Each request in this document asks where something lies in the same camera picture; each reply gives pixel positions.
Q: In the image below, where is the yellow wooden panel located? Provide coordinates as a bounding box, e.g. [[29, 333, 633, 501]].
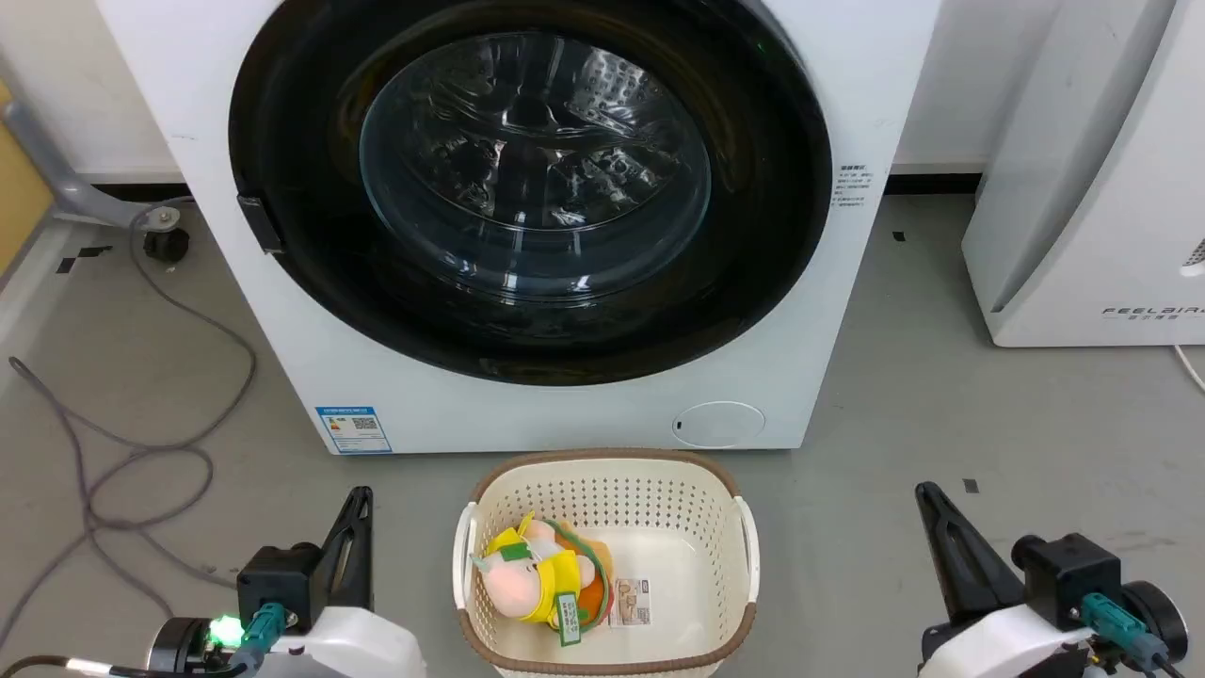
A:
[[0, 80, 56, 279]]

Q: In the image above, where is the left cable with teal plug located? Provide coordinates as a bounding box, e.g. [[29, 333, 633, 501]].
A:
[[0, 603, 289, 678]]

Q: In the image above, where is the small printed card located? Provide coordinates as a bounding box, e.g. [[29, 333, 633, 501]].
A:
[[610, 576, 652, 629]]

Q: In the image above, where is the round white filter cover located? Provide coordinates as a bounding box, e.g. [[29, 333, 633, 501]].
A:
[[672, 401, 766, 449]]

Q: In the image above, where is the cable with teal plug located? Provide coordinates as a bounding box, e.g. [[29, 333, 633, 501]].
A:
[[0, 603, 289, 678], [1080, 593, 1187, 678]]

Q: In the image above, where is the white power cable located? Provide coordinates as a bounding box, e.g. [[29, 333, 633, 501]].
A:
[[1172, 345, 1205, 395]]

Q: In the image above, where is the pink pig plush toy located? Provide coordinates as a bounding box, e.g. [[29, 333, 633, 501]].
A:
[[471, 511, 615, 649]]

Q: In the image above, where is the white front-load washing machine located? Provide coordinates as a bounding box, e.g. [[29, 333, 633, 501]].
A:
[[94, 0, 942, 457]]

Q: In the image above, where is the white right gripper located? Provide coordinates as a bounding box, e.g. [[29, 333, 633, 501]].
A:
[[915, 482, 1095, 678]]

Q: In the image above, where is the grey metal cart leg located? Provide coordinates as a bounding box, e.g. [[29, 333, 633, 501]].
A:
[[0, 99, 182, 233]]

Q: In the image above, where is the black rectangular plastic part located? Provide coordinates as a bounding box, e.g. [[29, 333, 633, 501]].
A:
[[236, 195, 284, 255]]

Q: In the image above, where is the right cable with teal plug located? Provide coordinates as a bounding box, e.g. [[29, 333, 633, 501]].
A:
[[1080, 593, 1187, 678]]

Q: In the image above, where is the white air purifier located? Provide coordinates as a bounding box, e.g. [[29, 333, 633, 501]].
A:
[[962, 0, 1205, 348]]

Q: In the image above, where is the black caster wheel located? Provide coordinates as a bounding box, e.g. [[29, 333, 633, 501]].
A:
[[143, 207, 191, 264]]

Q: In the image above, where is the small text sticker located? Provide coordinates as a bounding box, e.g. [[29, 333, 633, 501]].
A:
[[833, 160, 876, 211]]

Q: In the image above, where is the cream perforated laundry basket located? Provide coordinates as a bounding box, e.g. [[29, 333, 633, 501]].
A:
[[453, 448, 761, 678]]

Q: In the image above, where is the blue energy label sticker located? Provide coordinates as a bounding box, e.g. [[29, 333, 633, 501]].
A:
[[315, 406, 394, 456]]

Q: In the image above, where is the grey floor cable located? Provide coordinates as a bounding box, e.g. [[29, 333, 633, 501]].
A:
[[0, 202, 259, 653]]

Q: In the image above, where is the round black glass washer door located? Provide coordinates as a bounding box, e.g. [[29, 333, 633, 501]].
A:
[[228, 0, 834, 387]]

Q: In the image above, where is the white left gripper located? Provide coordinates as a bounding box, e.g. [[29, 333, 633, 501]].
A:
[[271, 487, 430, 678]]

